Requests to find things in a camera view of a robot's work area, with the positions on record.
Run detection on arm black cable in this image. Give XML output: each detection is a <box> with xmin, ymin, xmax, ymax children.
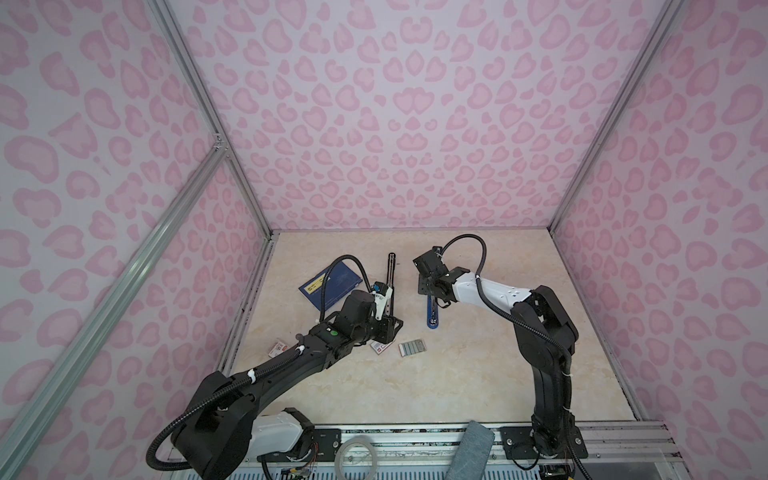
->
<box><xmin>145</xmin><ymin>254</ymin><xmax>374</xmax><ymax>472</ymax></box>
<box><xmin>440</xmin><ymin>233</ymin><xmax>595</xmax><ymax>480</ymax></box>

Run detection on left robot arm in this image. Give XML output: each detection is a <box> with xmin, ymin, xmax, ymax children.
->
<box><xmin>146</xmin><ymin>282</ymin><xmax>403</xmax><ymax>479</ymax></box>

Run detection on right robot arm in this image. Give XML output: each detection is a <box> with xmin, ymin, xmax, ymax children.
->
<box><xmin>413</xmin><ymin>250</ymin><xmax>579</xmax><ymax>458</ymax></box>

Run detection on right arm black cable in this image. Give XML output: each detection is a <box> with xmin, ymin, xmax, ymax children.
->
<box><xmin>440</xmin><ymin>233</ymin><xmax>595</xmax><ymax>480</ymax></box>

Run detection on clear tape roll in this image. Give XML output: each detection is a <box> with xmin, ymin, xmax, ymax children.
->
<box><xmin>334</xmin><ymin>435</ymin><xmax>379</xmax><ymax>480</ymax></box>

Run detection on aluminium frame rail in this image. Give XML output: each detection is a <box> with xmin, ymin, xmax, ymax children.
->
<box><xmin>0</xmin><ymin>140</ymin><xmax>229</xmax><ymax>463</ymax></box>

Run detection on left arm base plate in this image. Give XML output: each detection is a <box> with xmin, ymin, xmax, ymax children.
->
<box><xmin>286</xmin><ymin>428</ymin><xmax>342</xmax><ymax>462</ymax></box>

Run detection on grey cloth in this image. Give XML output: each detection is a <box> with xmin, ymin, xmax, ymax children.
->
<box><xmin>445</xmin><ymin>420</ymin><xmax>495</xmax><ymax>480</ymax></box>

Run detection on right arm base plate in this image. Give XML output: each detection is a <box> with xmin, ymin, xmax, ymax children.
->
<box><xmin>499</xmin><ymin>425</ymin><xmax>589</xmax><ymax>461</ymax></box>

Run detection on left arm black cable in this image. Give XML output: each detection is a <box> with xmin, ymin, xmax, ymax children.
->
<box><xmin>145</xmin><ymin>254</ymin><xmax>374</xmax><ymax>472</ymax></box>

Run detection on red white staple box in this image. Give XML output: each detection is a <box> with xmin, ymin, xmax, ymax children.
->
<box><xmin>370</xmin><ymin>341</ymin><xmax>392</xmax><ymax>355</ymax></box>

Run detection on blue booklet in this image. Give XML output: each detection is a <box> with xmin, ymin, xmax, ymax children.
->
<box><xmin>298</xmin><ymin>261</ymin><xmax>363</xmax><ymax>312</ymax></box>

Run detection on silver staple tray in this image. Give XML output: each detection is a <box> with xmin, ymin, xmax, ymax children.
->
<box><xmin>398</xmin><ymin>339</ymin><xmax>427</xmax><ymax>357</ymax></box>

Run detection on clear plastic staple packet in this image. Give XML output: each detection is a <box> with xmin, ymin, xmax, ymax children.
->
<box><xmin>268</xmin><ymin>340</ymin><xmax>289</xmax><ymax>358</ymax></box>

